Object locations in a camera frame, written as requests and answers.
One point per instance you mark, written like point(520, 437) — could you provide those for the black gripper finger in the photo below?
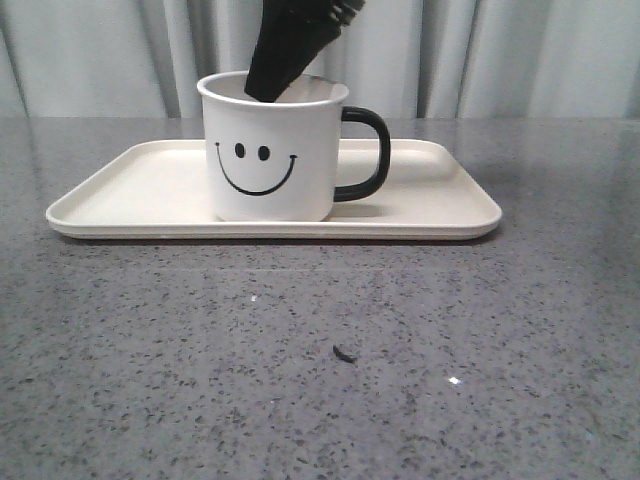
point(300, 30)
point(258, 83)

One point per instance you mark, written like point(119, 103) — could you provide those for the white smiley face mug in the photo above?
point(277, 161)

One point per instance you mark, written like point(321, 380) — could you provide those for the small black debris piece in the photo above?
point(342, 356)

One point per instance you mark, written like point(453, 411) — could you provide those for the grey pleated curtain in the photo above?
point(402, 59)

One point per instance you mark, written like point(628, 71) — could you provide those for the cream rectangular plastic tray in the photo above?
point(157, 190)

